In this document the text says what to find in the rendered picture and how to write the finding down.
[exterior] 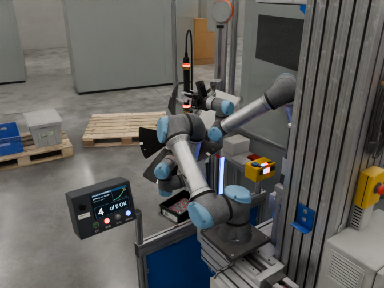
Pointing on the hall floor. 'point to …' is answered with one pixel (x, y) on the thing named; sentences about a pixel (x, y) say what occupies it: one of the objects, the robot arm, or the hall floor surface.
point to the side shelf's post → (236, 177)
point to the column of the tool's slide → (221, 56)
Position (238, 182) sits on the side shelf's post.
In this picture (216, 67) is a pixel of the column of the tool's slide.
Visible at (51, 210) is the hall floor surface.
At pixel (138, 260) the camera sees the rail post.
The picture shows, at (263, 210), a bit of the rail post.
